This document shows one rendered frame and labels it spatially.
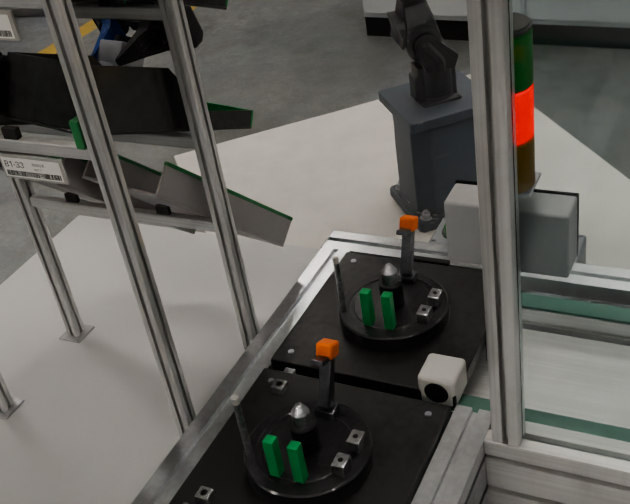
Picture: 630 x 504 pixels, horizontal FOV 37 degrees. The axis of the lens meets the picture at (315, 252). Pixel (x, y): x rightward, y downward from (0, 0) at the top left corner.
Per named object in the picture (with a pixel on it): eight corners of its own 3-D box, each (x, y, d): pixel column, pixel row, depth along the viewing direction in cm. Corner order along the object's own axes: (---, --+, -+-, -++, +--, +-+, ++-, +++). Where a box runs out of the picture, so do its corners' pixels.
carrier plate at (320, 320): (348, 262, 135) (346, 250, 133) (512, 286, 124) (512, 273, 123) (272, 371, 117) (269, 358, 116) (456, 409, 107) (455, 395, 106)
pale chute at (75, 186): (133, 216, 147) (142, 189, 147) (195, 234, 140) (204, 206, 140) (-9, 166, 123) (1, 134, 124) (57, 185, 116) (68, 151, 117)
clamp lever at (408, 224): (402, 270, 123) (404, 213, 121) (416, 272, 122) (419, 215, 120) (392, 277, 120) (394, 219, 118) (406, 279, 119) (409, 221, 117)
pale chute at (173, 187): (214, 228, 141) (223, 199, 141) (283, 247, 133) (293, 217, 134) (80, 177, 117) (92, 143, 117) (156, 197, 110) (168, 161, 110)
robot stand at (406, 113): (464, 171, 168) (458, 68, 157) (502, 209, 156) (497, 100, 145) (389, 194, 166) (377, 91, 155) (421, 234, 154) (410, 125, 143)
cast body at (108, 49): (123, 91, 130) (132, 41, 130) (145, 95, 128) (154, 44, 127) (76, 79, 123) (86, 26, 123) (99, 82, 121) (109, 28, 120)
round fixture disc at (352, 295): (365, 276, 128) (363, 264, 127) (464, 291, 122) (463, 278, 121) (322, 340, 118) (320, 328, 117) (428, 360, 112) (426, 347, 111)
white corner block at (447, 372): (431, 376, 112) (429, 350, 110) (468, 383, 110) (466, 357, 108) (418, 402, 109) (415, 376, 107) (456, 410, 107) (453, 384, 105)
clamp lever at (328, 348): (321, 401, 105) (323, 336, 103) (338, 404, 104) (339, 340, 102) (307, 412, 102) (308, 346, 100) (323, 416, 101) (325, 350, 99)
